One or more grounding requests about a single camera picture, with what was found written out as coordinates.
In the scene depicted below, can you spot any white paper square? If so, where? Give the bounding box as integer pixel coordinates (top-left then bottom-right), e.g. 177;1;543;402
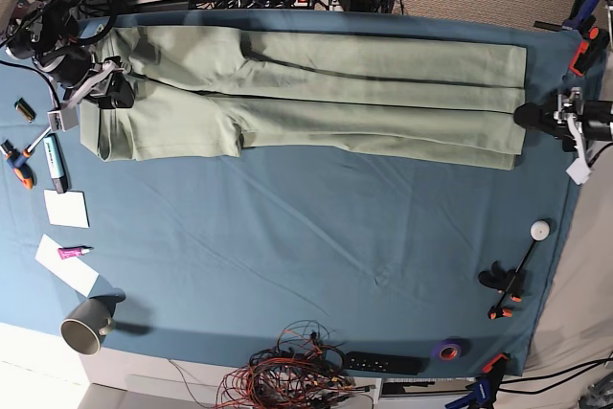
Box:
44;190;89;228

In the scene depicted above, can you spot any white round puck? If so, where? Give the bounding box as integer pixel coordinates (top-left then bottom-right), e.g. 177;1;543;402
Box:
530;220;551;241

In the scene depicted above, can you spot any purple tape roll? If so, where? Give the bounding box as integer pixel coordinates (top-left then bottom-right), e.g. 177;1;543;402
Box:
430;338;465;362

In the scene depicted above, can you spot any orange blue screwdriver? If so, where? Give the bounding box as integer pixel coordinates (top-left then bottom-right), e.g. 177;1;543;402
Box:
1;126;51;190

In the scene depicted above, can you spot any black remote control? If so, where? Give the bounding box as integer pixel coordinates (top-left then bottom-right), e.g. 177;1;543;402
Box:
344;352;428;375

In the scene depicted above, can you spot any orange black corner clamp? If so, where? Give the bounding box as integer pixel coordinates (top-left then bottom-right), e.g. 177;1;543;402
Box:
562;0;609;77

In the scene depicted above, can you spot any small black lighter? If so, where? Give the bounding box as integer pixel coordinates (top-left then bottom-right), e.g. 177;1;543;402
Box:
14;98;36;124

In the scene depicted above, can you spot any red black wire bundle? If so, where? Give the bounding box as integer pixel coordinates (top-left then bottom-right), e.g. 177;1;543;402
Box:
167;320;377;409

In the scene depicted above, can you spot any blue table cloth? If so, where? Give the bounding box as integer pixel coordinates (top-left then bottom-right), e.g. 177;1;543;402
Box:
0;9;608;377

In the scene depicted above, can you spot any green T-shirt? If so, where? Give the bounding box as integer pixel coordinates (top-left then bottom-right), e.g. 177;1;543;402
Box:
80;26;527;170

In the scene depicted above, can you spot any white paper strip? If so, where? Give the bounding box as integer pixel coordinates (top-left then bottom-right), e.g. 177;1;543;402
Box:
34;235;99;297

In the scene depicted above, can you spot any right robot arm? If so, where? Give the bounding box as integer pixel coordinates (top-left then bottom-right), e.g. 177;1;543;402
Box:
7;0;572;148

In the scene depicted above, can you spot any pink glue tube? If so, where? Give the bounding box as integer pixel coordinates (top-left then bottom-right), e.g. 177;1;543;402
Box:
57;246;92;260

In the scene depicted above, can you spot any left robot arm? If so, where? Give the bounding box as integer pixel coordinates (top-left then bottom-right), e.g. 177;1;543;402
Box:
552;87;612;170

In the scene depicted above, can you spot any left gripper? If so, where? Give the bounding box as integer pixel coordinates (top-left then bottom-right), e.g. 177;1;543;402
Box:
513;87;594;170

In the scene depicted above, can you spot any black orange bar clamp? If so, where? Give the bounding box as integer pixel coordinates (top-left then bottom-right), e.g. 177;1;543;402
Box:
478;239;538;320

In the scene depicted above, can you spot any light blue highlighter marker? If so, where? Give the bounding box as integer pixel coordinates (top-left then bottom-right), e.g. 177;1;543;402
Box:
43;134;69;193

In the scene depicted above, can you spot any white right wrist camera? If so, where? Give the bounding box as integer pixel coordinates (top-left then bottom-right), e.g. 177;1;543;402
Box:
47;108;79;132

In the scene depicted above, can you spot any blue orange bar clamp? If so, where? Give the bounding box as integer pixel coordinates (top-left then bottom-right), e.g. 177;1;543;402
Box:
444;352;510;409

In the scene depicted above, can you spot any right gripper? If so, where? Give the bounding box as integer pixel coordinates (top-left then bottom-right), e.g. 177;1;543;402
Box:
61;56;135;110

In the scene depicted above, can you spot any grey ceramic mug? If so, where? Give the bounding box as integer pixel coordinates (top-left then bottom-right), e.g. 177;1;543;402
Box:
59;299;115;356

